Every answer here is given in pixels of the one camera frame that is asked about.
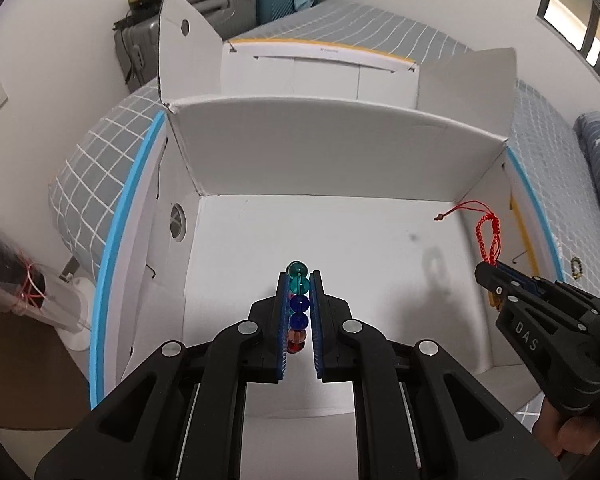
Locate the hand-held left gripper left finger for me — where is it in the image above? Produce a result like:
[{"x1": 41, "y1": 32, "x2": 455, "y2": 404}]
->
[{"x1": 34, "y1": 271, "x2": 294, "y2": 480}]

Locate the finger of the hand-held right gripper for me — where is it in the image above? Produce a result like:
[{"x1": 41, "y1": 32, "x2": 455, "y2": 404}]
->
[
  {"x1": 497, "y1": 261, "x2": 561, "y2": 294},
  {"x1": 474, "y1": 262, "x2": 521, "y2": 311}
]

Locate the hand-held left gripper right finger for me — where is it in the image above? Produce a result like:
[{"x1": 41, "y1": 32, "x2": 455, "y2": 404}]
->
[{"x1": 307, "y1": 270, "x2": 563, "y2": 480}]

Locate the colourful glass bead bracelet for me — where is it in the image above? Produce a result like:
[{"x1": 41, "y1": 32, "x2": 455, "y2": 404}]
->
[{"x1": 286, "y1": 260, "x2": 310, "y2": 356}]

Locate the red braided cord bracelet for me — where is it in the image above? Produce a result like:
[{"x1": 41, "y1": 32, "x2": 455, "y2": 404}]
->
[{"x1": 432, "y1": 201, "x2": 503, "y2": 267}]

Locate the white cardboard box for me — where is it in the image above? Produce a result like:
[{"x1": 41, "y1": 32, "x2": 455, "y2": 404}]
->
[{"x1": 87, "y1": 0, "x2": 563, "y2": 421}]

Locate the person's right hand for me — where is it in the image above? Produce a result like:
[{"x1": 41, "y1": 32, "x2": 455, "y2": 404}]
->
[{"x1": 530, "y1": 394, "x2": 600, "y2": 480}]

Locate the grey checked bed sheet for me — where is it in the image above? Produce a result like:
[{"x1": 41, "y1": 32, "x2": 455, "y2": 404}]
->
[{"x1": 47, "y1": 0, "x2": 600, "y2": 431}]

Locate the dark framed window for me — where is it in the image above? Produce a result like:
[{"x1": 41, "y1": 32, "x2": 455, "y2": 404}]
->
[{"x1": 536, "y1": 0, "x2": 600, "y2": 93}]

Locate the grey hard suitcase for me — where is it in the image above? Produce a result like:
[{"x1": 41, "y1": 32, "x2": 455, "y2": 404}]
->
[{"x1": 112, "y1": 0, "x2": 258, "y2": 93}]

